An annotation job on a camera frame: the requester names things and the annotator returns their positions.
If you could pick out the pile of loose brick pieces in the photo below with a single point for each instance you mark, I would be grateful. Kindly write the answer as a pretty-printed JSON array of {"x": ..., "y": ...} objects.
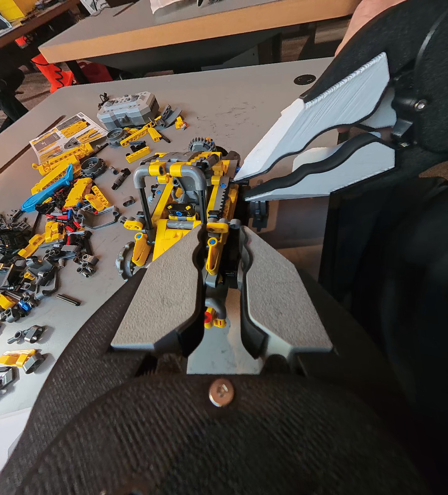
[{"x": 69, "y": 232}]

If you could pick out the person's black clothed torso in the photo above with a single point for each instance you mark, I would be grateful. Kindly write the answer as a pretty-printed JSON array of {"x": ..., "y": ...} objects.
[{"x": 421, "y": 309}]

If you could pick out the blue brick separator tool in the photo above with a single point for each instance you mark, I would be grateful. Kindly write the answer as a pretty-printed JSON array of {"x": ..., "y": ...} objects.
[{"x": 42, "y": 195}]

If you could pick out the grey angled panel piece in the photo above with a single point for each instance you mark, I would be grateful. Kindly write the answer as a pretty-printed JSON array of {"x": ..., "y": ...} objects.
[{"x": 169, "y": 114}]

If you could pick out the person's right hand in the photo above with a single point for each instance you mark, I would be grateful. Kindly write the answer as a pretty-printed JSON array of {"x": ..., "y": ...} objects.
[{"x": 359, "y": 15}]

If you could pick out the wood-edged background table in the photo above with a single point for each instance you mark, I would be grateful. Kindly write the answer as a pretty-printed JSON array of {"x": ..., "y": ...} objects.
[{"x": 208, "y": 27}]

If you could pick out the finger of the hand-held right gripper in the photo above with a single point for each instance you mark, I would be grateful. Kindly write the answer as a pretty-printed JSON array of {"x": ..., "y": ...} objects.
[
  {"x": 363, "y": 166},
  {"x": 324, "y": 112}
]

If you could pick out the yellow brick toy vehicle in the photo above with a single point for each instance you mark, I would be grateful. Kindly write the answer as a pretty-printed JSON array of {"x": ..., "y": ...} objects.
[{"x": 177, "y": 232}]

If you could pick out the yellow sticker sheet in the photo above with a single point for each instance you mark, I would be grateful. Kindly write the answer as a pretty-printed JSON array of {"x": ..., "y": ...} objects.
[{"x": 54, "y": 139}]

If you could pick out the black wheel rim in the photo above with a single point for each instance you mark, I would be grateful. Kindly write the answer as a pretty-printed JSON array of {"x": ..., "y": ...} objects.
[{"x": 7, "y": 238}]

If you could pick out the grey desk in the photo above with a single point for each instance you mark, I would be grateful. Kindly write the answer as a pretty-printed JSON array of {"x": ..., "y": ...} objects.
[{"x": 208, "y": 100}]

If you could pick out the grey toothed rack brick assembly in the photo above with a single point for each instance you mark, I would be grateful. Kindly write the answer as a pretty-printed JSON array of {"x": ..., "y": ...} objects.
[{"x": 222, "y": 201}]

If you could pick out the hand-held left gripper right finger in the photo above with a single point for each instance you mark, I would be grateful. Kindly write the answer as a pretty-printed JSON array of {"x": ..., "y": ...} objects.
[{"x": 282, "y": 301}]

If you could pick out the grey battery box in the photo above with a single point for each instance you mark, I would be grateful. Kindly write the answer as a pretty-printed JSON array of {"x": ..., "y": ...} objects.
[{"x": 127, "y": 112}]

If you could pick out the orange cone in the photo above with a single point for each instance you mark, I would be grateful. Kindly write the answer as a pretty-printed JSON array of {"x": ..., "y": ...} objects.
[{"x": 55, "y": 75}]

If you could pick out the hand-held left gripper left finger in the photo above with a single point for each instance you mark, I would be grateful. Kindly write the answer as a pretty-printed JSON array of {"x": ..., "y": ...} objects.
[{"x": 162, "y": 301}]

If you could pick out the grey toothed wheel hub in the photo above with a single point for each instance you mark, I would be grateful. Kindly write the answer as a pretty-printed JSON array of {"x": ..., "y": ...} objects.
[
  {"x": 116, "y": 138},
  {"x": 92, "y": 167}
]

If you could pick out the yellow rectangular panel piece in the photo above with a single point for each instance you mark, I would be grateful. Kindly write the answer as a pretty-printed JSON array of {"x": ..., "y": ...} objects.
[
  {"x": 48, "y": 172},
  {"x": 77, "y": 193}
]

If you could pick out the black desk grommet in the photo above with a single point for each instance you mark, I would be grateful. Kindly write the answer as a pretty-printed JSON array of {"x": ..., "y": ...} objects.
[{"x": 304, "y": 79}]

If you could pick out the grey curved fender piece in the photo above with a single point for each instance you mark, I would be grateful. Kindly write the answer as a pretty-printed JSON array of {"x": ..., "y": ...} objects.
[{"x": 100, "y": 220}]

